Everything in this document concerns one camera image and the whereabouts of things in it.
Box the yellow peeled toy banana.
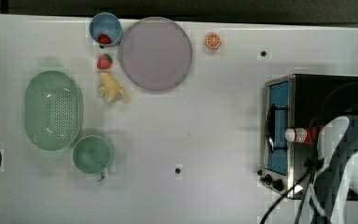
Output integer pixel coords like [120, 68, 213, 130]
[97, 72, 130, 104]

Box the strawberry inside blue cup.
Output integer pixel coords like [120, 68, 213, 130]
[98, 34, 112, 44]

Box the green oval colander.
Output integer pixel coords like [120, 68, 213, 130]
[25, 71, 83, 151]

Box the red toy strawberry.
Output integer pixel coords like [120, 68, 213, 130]
[97, 54, 113, 70]

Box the grey round plate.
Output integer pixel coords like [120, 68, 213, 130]
[119, 17, 192, 91]

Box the red ketchup bottle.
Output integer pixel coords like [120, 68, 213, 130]
[284, 126, 324, 145]

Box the silver black toaster oven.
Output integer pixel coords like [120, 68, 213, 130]
[258, 74, 358, 200]

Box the orange slice toy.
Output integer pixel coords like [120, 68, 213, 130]
[205, 33, 222, 49]

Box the green mug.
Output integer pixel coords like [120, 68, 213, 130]
[72, 135, 112, 181]

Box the blue cup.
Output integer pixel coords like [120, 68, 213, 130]
[89, 12, 123, 48]

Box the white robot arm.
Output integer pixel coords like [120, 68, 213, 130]
[306, 116, 358, 224]

